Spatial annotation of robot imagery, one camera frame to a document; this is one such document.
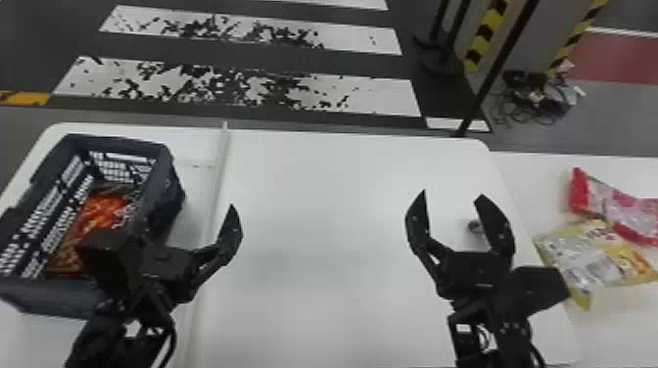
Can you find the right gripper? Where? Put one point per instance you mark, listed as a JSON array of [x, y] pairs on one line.
[[475, 275]]

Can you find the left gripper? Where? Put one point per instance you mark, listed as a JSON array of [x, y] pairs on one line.
[[172, 272]]

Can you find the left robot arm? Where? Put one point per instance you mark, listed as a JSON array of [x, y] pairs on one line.
[[121, 334]]

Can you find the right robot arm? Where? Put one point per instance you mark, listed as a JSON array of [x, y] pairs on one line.
[[493, 339]]

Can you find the yellow snack packet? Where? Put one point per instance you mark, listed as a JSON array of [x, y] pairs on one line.
[[586, 257]]

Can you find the orange snack packet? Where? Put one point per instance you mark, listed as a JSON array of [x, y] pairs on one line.
[[90, 221]]

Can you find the red snack packet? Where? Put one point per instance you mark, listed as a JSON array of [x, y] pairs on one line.
[[617, 208]]

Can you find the black basket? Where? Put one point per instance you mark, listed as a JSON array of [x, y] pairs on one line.
[[51, 205]]

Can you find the grey pillar with striped edges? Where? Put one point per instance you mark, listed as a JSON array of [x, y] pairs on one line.
[[534, 31]]

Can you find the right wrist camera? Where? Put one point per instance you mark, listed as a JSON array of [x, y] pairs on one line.
[[537, 290]]

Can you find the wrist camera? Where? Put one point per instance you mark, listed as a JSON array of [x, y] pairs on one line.
[[537, 290], [110, 257]]

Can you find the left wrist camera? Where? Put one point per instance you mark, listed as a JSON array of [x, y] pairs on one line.
[[110, 257]]

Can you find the black post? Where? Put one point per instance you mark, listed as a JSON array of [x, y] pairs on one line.
[[491, 72]]

